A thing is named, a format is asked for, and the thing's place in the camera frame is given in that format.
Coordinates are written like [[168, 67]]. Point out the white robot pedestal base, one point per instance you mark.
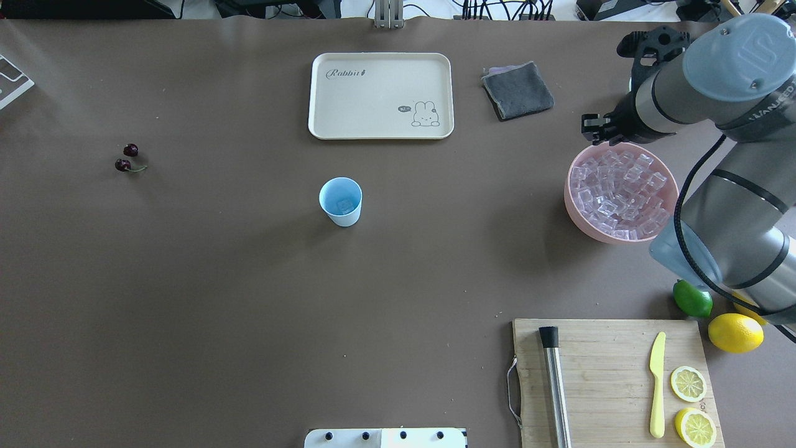
[[427, 436]]

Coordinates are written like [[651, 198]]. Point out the green lime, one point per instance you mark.
[[691, 300]]

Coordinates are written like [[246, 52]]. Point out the cream rabbit serving tray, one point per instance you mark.
[[366, 96]]

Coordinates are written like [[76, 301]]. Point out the clear ice cubes pile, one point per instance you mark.
[[622, 193]]

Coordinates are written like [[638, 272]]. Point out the pink bowl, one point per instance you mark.
[[622, 193]]

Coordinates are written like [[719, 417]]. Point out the steel muddler black tip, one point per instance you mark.
[[549, 337]]

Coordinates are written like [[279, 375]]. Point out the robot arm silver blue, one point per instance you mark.
[[740, 76]]

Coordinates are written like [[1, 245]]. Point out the ice cube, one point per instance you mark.
[[345, 206]]

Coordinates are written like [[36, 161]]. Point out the yellow plastic knife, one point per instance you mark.
[[656, 368]]

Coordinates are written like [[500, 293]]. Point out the blue plastic cup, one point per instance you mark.
[[333, 191]]

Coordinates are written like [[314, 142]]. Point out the grey folded cloth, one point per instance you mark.
[[517, 90]]

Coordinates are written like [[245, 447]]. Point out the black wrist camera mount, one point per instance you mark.
[[650, 50]]

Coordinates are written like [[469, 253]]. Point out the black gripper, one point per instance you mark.
[[624, 117]]

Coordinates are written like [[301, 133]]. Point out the lemon slice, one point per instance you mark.
[[695, 428], [688, 384]]

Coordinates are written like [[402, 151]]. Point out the wooden cutting board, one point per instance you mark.
[[608, 386]]

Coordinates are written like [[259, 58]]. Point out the dark cherry pair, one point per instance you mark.
[[125, 164]]

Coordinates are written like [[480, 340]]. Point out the aluminium frame post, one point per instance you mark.
[[388, 14]]

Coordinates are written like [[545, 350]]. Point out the yellow lemon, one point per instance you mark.
[[745, 311], [735, 333]]

